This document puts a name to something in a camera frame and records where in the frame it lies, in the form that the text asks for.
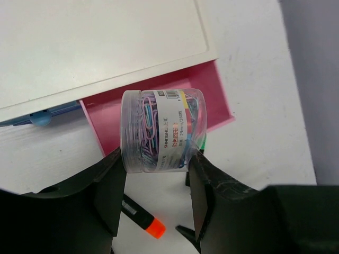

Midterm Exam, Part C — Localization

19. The white drawer cabinet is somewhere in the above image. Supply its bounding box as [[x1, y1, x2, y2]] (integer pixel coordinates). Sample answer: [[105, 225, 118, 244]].
[[1, 1, 217, 121]]

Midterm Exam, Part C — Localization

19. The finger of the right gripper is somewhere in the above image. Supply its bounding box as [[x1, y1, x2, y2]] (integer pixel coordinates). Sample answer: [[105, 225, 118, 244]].
[[175, 225, 201, 250]]

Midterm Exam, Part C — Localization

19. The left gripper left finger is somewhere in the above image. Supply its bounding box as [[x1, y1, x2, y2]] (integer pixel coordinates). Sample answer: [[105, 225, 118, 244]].
[[1, 149, 126, 253]]

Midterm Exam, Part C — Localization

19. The orange cap black highlighter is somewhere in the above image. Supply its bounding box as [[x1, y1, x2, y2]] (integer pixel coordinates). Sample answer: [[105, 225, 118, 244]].
[[121, 194, 166, 239]]

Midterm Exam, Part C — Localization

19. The green cap black highlighter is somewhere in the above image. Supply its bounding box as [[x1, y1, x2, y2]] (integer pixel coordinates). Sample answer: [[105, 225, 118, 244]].
[[184, 133, 208, 187]]

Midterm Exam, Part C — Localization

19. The clear paperclip jar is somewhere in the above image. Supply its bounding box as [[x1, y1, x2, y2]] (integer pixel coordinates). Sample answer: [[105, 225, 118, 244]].
[[120, 88, 207, 173]]

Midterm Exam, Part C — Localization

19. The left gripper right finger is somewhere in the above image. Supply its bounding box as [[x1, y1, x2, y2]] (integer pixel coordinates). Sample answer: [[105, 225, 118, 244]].
[[189, 153, 338, 253]]

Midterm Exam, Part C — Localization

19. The pink small drawer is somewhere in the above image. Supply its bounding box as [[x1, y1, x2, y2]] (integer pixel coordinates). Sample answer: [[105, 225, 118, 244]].
[[80, 61, 234, 156]]

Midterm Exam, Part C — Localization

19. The light blue small drawer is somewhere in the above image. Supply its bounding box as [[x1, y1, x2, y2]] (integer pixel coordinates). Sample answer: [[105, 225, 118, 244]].
[[1, 101, 82, 127]]

